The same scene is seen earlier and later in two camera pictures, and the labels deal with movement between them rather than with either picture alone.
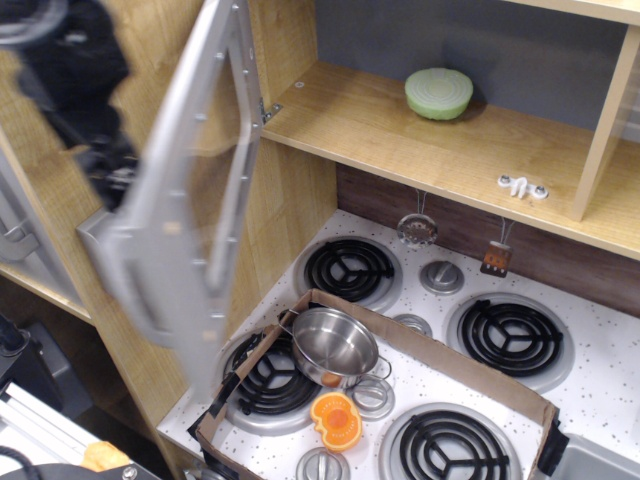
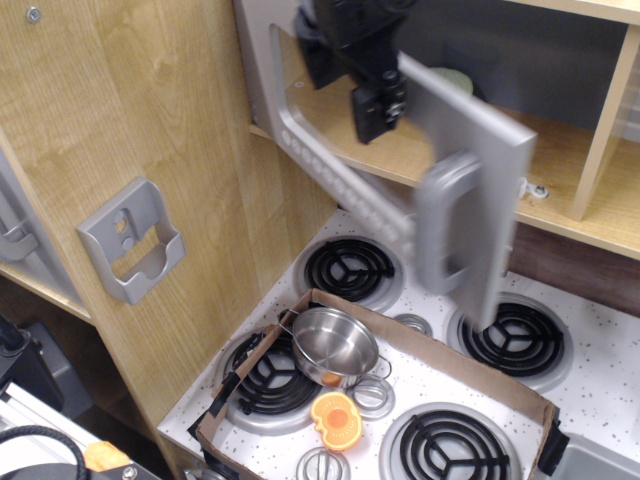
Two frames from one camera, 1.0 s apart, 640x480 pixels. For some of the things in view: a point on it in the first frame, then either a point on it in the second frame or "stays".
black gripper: [76, 72] → [361, 37]
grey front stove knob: [322, 464] stays
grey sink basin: [588, 459] stays
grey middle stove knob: [415, 323] stays
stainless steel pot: [334, 347] stays
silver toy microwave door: [169, 246] → [477, 170]
